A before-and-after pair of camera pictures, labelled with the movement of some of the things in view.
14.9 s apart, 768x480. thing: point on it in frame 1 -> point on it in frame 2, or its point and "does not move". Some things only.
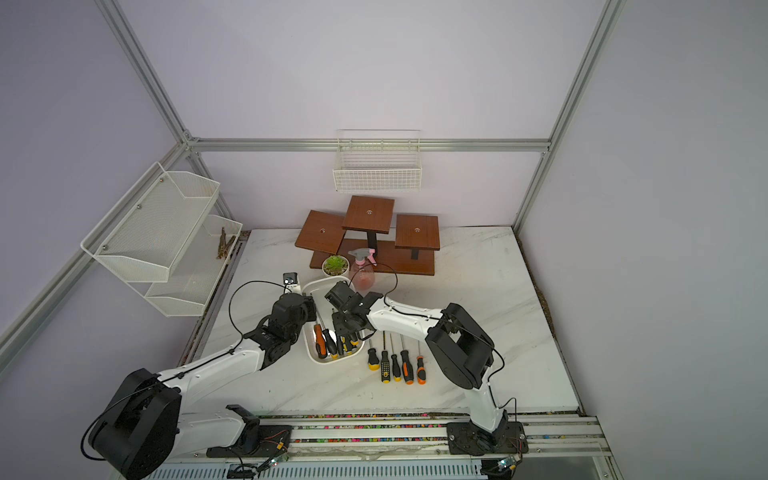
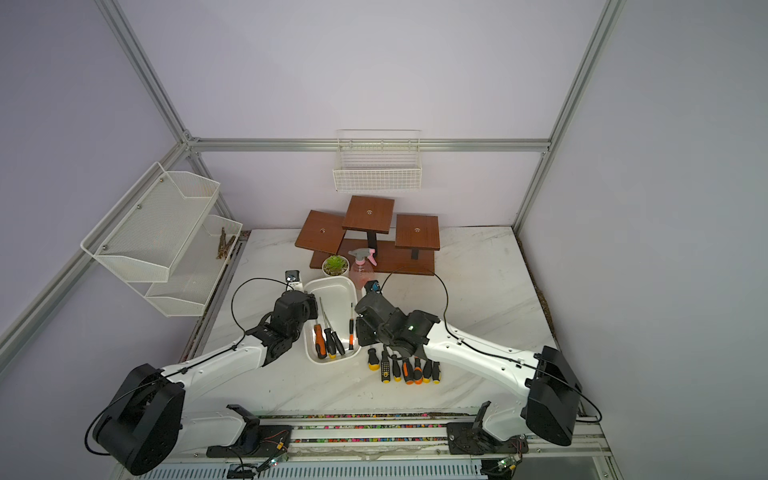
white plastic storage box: x=322 y=342 does not move
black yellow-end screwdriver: x=331 y=344 -> x=435 y=372
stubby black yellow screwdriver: x=373 y=360 does not move
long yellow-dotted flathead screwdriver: x=385 y=365 does not move
